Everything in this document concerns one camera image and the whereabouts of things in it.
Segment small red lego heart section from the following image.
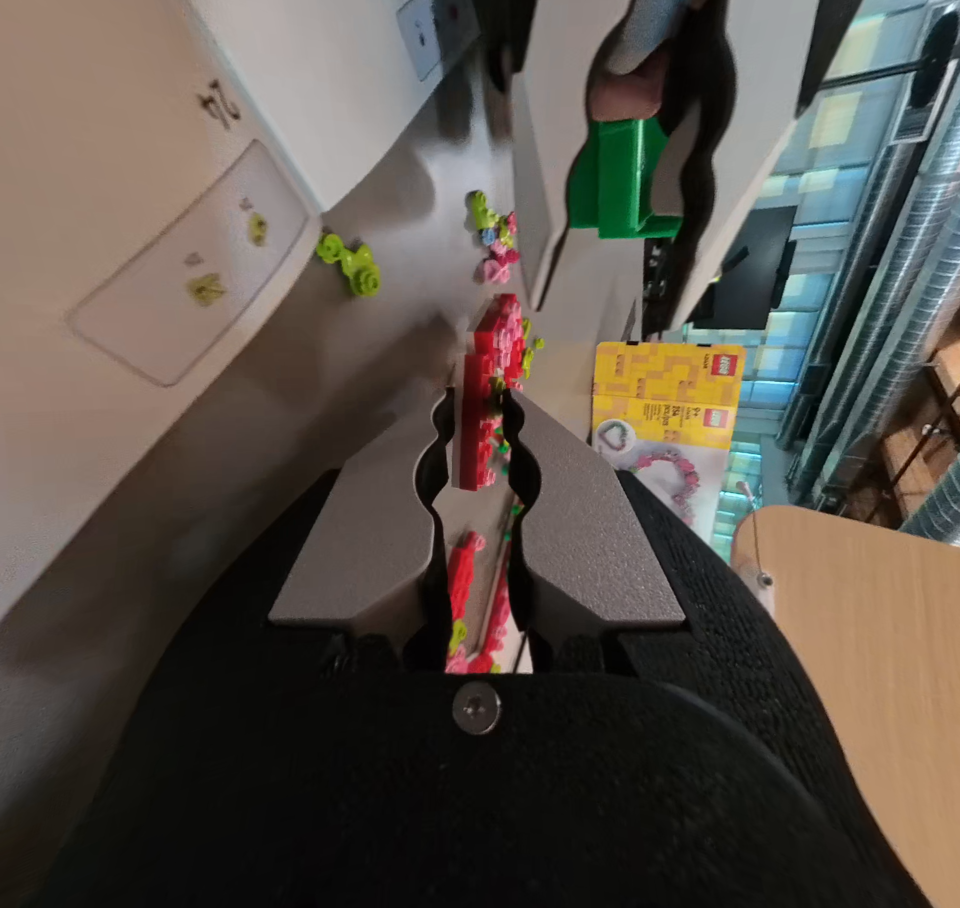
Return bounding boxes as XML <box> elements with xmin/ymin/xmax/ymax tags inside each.
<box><xmin>448</xmin><ymin>292</ymin><xmax>543</xmax><ymax>491</ymax></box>

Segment person's left hand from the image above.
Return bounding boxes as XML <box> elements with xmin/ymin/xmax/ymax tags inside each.
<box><xmin>591</xmin><ymin>44</ymin><xmax>670</xmax><ymax>123</ymax></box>

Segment large silver duct with grille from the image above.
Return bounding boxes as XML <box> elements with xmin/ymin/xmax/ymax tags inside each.
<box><xmin>900</xmin><ymin>454</ymin><xmax>960</xmax><ymax>542</ymax></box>

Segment lego instruction booklet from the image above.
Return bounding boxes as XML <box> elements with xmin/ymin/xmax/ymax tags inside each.
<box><xmin>0</xmin><ymin>0</ymin><xmax>483</xmax><ymax>620</ymax></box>

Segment silver ventilation duct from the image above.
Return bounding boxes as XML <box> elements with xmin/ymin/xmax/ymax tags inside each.
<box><xmin>776</xmin><ymin>76</ymin><xmax>960</xmax><ymax>527</ymax></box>

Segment yellow lego box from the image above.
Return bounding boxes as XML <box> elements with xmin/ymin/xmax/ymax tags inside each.
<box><xmin>591</xmin><ymin>340</ymin><xmax>747</xmax><ymax>527</ymax></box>

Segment green plastic holder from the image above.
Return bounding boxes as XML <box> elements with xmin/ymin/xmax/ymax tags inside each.
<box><xmin>567</xmin><ymin>117</ymin><xmax>685</xmax><ymax>240</ymax></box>

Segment small red lego piece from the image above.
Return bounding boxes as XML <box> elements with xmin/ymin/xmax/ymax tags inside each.
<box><xmin>474</xmin><ymin>244</ymin><xmax>519</xmax><ymax>284</ymax></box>

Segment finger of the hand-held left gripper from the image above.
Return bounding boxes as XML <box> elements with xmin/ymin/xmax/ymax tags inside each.
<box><xmin>651</xmin><ymin>0</ymin><xmax>831</xmax><ymax>329</ymax></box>
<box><xmin>510</xmin><ymin>0</ymin><xmax>648</xmax><ymax>311</ymax></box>

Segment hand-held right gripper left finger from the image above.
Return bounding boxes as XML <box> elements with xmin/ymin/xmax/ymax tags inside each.
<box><xmin>267</xmin><ymin>387</ymin><xmax>459</xmax><ymax>638</ymax></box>

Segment black monitor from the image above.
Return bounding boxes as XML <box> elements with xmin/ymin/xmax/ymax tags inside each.
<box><xmin>688</xmin><ymin>205</ymin><xmax>800</xmax><ymax>332</ymax></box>

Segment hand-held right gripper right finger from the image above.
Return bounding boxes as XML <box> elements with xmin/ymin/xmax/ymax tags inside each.
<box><xmin>501</xmin><ymin>387</ymin><xmax>689</xmax><ymax>635</ymax></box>

